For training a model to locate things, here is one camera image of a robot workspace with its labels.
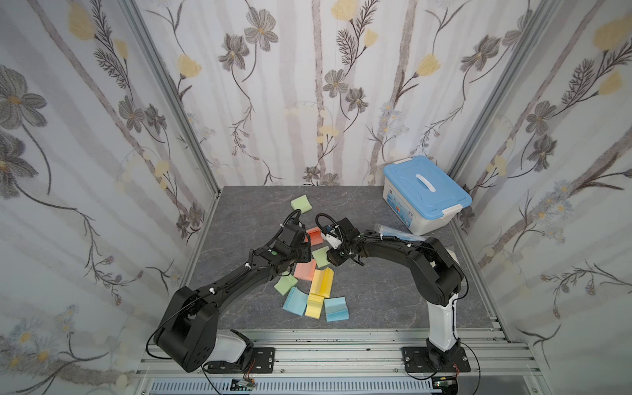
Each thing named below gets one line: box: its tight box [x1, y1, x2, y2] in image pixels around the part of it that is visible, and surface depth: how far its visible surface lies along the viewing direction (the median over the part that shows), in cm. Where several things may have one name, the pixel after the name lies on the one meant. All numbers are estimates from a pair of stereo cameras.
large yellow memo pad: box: [310, 267, 335, 299], surface depth 90 cm
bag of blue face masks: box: [375, 223, 428, 242], surface depth 107 cm
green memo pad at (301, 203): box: [289, 194, 313, 214], surface depth 116 cm
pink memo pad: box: [293, 259, 317, 282], surface depth 93 cm
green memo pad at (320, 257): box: [311, 246, 331, 269], surface depth 97 cm
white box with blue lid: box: [382, 155, 474, 236], surface depth 101 cm
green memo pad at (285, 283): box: [273, 270, 298, 296], surface depth 90 cm
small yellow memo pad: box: [304, 292, 325, 320], surface depth 85 cm
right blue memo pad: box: [324, 296, 350, 322], surface depth 84 cm
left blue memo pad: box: [282, 286, 309, 317], surface depth 86 cm
